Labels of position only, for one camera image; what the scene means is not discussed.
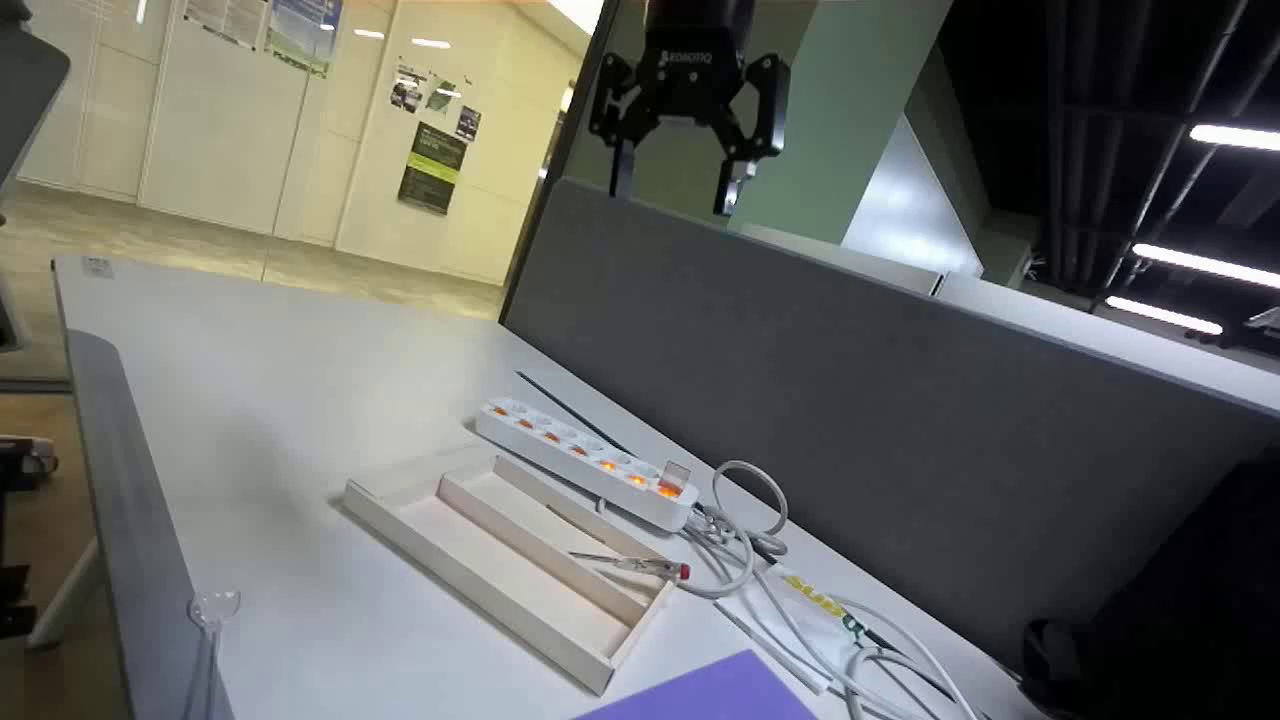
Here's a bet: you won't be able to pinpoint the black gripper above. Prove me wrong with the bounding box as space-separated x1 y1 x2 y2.
582 0 790 220

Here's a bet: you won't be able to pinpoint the blue purple mat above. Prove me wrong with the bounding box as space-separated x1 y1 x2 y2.
573 649 819 720

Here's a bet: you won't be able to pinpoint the green and black poster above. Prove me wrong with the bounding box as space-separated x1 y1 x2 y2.
390 120 470 220

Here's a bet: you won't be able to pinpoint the grey desk partition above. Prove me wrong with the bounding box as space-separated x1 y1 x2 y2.
500 177 1280 672

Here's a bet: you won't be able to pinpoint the white power strip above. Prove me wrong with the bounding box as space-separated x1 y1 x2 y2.
467 392 703 539

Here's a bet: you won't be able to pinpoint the wooden tray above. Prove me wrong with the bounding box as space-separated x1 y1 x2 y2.
330 439 678 699

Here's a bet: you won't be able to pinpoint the ceiling strip light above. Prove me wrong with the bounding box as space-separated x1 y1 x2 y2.
1126 240 1280 297
1182 120 1280 155
1099 294 1226 342

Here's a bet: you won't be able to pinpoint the dark monitor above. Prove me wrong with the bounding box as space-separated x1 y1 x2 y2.
0 18 77 194

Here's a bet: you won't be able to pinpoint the small clear plastic clip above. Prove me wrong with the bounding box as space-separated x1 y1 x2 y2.
186 584 247 633

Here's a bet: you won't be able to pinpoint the black floor equipment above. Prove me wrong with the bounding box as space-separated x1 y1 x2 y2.
0 438 62 499

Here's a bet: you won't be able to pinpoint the white table leg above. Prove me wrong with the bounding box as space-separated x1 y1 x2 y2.
23 537 102 657

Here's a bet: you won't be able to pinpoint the small wall notice papers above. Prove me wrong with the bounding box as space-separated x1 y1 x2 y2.
389 65 483 144

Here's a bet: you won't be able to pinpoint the thin black cable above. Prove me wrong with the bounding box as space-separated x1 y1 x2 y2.
510 367 633 457

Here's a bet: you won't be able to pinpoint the large wall poster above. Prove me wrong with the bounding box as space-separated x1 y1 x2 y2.
260 0 347 79

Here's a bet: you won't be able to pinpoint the white cable bundle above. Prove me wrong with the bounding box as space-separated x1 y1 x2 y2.
715 563 985 720

